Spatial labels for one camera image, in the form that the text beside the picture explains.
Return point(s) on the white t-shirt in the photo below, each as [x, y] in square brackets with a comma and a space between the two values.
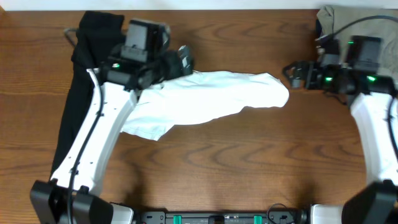
[199, 98]

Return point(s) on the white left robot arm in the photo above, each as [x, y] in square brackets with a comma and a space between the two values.
[72, 195]

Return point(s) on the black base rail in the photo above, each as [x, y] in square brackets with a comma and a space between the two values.
[275, 214]

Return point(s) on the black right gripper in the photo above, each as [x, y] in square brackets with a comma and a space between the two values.
[309, 68]

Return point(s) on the khaki grey garment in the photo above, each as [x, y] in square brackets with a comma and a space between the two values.
[333, 17]

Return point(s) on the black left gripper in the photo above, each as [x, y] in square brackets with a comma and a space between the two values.
[173, 72]

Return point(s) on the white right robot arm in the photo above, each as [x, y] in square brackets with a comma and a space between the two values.
[372, 101]

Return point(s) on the black garment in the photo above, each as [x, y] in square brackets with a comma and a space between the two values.
[97, 34]

